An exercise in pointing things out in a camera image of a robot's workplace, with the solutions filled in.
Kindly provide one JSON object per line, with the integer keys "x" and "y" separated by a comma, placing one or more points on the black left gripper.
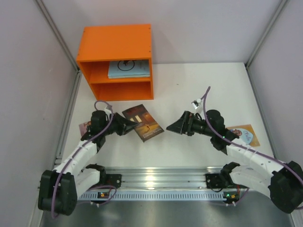
{"x": 117, "y": 123}

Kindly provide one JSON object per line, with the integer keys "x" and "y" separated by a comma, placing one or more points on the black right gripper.
{"x": 186, "y": 123}

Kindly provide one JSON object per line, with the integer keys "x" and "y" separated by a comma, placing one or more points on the dark brown sunset book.
{"x": 146, "y": 127}

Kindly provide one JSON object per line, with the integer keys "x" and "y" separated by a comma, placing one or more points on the light blue cat book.
{"x": 129, "y": 69}

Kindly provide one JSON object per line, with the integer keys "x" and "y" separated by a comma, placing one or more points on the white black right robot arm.
{"x": 279, "y": 181}

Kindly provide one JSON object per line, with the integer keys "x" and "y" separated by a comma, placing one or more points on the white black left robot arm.
{"x": 61, "y": 187}

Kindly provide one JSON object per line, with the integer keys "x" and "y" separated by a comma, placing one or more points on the pink illustrated fairy-tale book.
{"x": 83, "y": 127}

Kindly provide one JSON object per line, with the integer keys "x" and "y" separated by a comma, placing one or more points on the orange illustrated book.
{"x": 246, "y": 133}

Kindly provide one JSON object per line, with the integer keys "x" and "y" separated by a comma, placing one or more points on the orange two-shelf cabinet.
{"x": 101, "y": 45}

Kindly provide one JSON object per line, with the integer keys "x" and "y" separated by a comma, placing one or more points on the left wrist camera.
{"x": 108, "y": 110}

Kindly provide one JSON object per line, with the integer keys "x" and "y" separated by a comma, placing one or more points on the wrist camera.
{"x": 196, "y": 103}
{"x": 108, "y": 110}

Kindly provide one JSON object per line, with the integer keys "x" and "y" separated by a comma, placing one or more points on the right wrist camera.
{"x": 196, "y": 103}

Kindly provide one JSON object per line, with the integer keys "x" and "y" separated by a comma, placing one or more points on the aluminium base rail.
{"x": 150, "y": 178}

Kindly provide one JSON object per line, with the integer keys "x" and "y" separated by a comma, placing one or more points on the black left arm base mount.
{"x": 112, "y": 179}

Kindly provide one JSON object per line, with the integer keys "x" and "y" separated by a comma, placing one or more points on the left aluminium corner post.
{"x": 47, "y": 16}

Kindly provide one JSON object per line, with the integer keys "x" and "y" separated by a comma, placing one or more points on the aluminium corner post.
{"x": 47, "y": 16}
{"x": 269, "y": 27}

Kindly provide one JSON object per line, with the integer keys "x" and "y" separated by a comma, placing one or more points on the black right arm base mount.
{"x": 218, "y": 182}

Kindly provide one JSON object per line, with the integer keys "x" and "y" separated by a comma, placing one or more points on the slotted grey cable duct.
{"x": 158, "y": 196}

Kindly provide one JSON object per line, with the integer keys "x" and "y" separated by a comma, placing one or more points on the right aluminium corner post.
{"x": 269, "y": 27}

